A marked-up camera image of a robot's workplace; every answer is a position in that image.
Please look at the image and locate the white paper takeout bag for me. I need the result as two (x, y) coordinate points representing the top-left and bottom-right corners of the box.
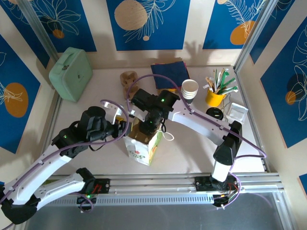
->
(123, 115), (175, 166)

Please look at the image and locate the lidded green coffee cup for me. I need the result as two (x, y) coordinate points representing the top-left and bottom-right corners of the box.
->
(206, 107), (224, 122)

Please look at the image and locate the blue paper napkin stack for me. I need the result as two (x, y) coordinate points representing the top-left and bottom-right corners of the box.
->
(150, 61), (190, 89)

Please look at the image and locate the pulp cup carrier stack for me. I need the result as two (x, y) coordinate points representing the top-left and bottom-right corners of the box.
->
(119, 70), (139, 96)

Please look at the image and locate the stack of white paper cups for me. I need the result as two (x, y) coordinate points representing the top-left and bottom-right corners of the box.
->
(181, 79), (200, 104)

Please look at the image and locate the mint green medicine bag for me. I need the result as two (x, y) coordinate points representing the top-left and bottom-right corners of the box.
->
(48, 46), (94, 103)

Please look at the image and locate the wooden stirrer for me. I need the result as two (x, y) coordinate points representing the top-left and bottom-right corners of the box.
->
(205, 76), (216, 93)

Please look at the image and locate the yellow mug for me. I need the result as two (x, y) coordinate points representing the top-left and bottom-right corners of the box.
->
(205, 88), (227, 107)

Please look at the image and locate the white wrapped straw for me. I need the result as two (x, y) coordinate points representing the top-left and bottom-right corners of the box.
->
(212, 69), (219, 91)

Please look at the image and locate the green wrapped straw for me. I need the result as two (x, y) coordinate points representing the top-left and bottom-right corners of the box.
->
(217, 77), (236, 93)
(219, 69), (229, 91)
(219, 85), (239, 94)

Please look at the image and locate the clear plastic box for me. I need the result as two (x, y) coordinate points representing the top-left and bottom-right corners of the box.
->
(225, 102), (249, 124)

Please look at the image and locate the aluminium side rail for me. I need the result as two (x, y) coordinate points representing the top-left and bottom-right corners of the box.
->
(38, 95), (62, 166)
(234, 68), (271, 173)

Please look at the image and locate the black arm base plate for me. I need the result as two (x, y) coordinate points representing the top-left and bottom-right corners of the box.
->
(76, 178), (111, 195)
(194, 176), (241, 192)

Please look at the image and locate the aluminium front rail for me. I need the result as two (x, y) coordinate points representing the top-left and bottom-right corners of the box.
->
(25, 172), (285, 195)

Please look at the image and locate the grey slotted cable duct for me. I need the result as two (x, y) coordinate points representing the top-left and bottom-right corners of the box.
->
(50, 193), (215, 206)

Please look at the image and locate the aluminium corner post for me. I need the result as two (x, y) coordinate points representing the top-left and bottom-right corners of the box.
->
(18, 0), (59, 59)
(234, 0), (281, 72)

